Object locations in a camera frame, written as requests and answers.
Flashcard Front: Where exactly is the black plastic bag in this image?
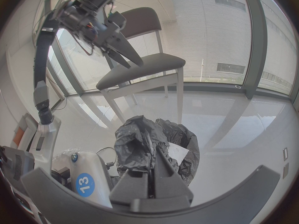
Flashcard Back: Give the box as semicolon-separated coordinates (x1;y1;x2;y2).
117;118;200;187

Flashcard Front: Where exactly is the window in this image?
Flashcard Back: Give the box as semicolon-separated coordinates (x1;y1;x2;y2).
33;0;299;109

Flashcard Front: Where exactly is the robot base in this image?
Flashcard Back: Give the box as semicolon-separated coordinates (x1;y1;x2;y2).
9;113;119;209

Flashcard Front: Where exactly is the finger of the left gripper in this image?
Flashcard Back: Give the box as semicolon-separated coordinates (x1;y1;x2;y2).
104;47;131;68
110;30;144;67

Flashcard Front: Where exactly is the dark grey white-legged chair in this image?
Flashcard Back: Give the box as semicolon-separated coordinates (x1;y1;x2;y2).
96;7;186;124

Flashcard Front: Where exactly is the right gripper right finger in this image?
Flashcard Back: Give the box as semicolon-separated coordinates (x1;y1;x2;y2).
154;146;194;201

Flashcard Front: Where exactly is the black cable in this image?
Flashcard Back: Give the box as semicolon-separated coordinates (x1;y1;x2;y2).
96;147;117;167
72;30;95;56

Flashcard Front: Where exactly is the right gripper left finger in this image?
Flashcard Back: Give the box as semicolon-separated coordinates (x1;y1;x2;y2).
109;169;150;201

